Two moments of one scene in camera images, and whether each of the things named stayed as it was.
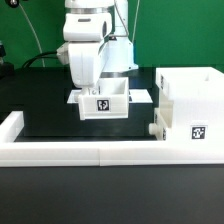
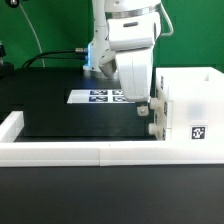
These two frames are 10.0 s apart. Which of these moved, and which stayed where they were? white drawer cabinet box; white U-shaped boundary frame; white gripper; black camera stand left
Moved: white gripper
Stayed: white drawer cabinet box; black camera stand left; white U-shaped boundary frame
